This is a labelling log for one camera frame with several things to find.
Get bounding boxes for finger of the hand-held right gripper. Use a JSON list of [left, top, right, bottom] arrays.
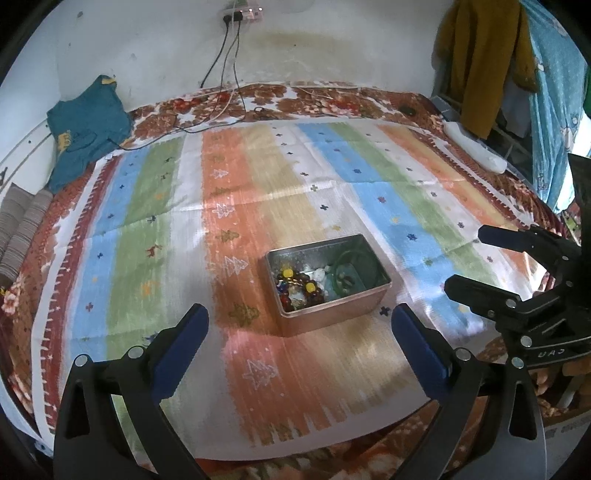
[[477, 224, 581, 283], [444, 274, 579, 332]]

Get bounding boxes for light blue printed cloth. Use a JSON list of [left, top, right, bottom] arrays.
[[521, 0, 591, 214]]

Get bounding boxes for green jade bangle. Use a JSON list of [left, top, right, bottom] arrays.
[[333, 251, 380, 295]]

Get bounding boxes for white cable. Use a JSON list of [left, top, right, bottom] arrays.
[[185, 82, 362, 126]]

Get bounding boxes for light blue bead bracelet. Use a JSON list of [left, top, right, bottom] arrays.
[[318, 272, 345, 304]]

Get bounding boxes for white side panel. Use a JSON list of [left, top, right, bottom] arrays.
[[0, 133, 52, 195]]

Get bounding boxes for white power strip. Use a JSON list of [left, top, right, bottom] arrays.
[[444, 120, 508, 175]]

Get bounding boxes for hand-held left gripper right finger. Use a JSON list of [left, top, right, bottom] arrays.
[[390, 303, 548, 480]]

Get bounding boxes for yellow and dark bead bracelet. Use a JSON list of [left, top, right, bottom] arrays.
[[277, 266, 327, 310]]

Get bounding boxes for rectangular metal tin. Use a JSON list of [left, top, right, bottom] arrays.
[[264, 233, 393, 337]]

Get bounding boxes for wall socket with plugs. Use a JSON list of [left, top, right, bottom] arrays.
[[220, 0, 265, 22]]

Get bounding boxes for colourful striped mat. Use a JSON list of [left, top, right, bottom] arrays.
[[39, 121, 546, 451]]

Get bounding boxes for striped cushion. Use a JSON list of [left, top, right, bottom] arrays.
[[0, 182, 55, 288]]

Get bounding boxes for mustard hanging garment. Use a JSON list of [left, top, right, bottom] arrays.
[[436, 0, 539, 140]]

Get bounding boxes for short black cable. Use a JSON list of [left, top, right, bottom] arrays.
[[200, 17, 230, 88]]

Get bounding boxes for teal shirt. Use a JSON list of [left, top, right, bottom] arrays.
[[46, 75, 134, 195]]

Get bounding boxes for long black cable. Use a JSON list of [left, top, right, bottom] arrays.
[[58, 18, 248, 156]]

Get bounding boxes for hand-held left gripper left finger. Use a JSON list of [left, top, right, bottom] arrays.
[[53, 303, 211, 480]]

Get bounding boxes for metal clothes rack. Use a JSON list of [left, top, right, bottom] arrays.
[[431, 91, 537, 168]]

